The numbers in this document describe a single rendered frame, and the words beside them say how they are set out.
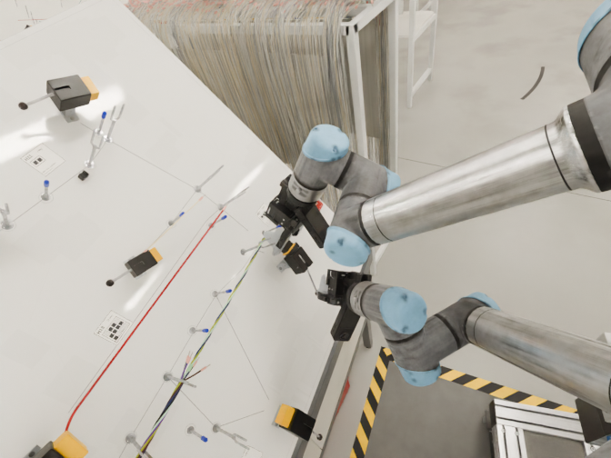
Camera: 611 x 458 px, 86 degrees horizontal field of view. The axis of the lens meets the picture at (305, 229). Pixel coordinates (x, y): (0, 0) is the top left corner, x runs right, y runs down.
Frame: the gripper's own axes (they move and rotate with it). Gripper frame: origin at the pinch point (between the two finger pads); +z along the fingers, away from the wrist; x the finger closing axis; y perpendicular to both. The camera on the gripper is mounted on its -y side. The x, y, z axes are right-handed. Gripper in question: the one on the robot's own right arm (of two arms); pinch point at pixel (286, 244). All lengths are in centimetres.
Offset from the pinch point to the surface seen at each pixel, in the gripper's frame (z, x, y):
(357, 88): -12, -64, 19
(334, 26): -26, -60, 34
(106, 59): -19, 4, 57
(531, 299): 51, -109, -109
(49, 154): -13, 27, 44
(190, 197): -3.6, 9.5, 24.3
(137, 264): -7.4, 30.4, 16.6
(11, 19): 111, -78, 298
